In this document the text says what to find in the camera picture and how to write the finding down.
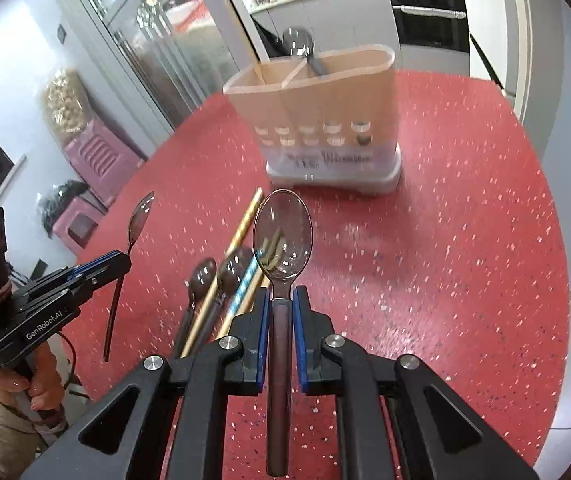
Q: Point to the built-in black oven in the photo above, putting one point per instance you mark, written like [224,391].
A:
[428,20]

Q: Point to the grey kitchen base cabinet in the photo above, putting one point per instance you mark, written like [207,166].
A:
[345,15]

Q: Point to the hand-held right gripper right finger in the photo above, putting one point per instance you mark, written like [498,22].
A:
[299,340]

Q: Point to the yellow patterned chopstick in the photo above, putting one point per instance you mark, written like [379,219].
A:
[245,220]

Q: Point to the sliding glass door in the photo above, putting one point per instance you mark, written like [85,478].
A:
[165,45]

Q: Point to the clear bag of beige balls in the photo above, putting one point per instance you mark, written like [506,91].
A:
[63,100]

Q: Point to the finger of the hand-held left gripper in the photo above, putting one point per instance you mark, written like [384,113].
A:
[115,261]
[78,292]

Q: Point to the white refrigerator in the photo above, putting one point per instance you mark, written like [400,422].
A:
[495,25]

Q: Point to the pink plastic stool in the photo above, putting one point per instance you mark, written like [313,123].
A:
[73,225]
[100,155]

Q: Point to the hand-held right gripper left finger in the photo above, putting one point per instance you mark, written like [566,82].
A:
[264,340]

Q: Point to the person's left hand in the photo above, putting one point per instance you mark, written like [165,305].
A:
[40,385]

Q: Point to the wall switch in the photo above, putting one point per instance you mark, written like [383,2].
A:
[61,34]

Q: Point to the beige utensil holder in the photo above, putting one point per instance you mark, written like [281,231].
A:
[325,110]

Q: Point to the black bag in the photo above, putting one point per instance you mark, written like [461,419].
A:
[63,195]

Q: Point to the transparent brown spoon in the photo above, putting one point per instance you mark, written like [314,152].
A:
[299,40]
[203,275]
[233,267]
[140,212]
[283,230]

